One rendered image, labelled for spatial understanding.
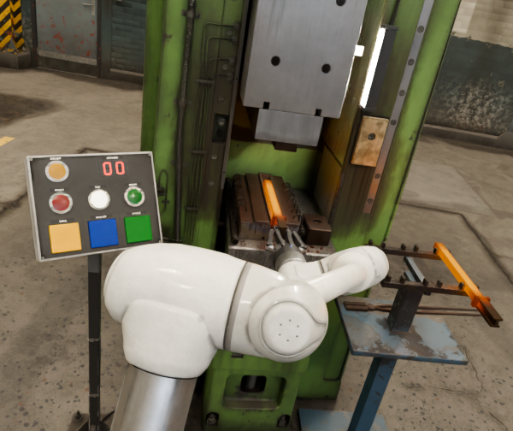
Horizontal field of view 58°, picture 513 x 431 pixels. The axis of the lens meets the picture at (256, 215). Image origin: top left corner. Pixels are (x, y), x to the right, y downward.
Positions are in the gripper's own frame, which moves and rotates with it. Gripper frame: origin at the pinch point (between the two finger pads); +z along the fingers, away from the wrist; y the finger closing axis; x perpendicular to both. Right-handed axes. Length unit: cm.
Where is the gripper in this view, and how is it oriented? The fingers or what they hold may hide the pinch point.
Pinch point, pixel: (280, 227)
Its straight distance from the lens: 150.6
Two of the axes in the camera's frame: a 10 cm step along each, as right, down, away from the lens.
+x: 1.6, -8.7, -4.6
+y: 9.8, 1.0, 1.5
